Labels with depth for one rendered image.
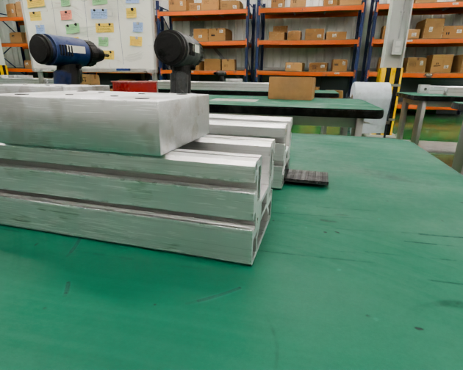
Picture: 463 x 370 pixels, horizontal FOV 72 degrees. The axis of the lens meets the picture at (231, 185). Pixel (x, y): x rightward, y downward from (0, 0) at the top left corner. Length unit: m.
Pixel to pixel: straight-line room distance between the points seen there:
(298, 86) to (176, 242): 2.10
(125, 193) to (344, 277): 0.18
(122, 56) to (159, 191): 3.42
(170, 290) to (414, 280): 0.18
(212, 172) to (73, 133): 0.12
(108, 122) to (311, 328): 0.20
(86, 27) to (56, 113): 3.62
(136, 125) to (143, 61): 3.30
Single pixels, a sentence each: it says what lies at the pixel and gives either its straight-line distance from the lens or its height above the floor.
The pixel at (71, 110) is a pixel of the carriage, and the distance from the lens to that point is 0.28.
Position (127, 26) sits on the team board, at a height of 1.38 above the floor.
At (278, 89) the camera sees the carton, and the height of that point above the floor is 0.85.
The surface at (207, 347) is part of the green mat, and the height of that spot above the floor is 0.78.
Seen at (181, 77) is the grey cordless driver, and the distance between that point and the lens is 0.64.
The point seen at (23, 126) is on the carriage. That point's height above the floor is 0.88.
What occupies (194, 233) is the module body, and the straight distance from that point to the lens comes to 0.26.
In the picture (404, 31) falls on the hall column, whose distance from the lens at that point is 6.13.
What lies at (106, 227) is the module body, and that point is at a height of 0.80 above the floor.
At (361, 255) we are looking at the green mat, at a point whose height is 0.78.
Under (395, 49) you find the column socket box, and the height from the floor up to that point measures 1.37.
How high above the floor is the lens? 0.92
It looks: 19 degrees down
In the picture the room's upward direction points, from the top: 1 degrees clockwise
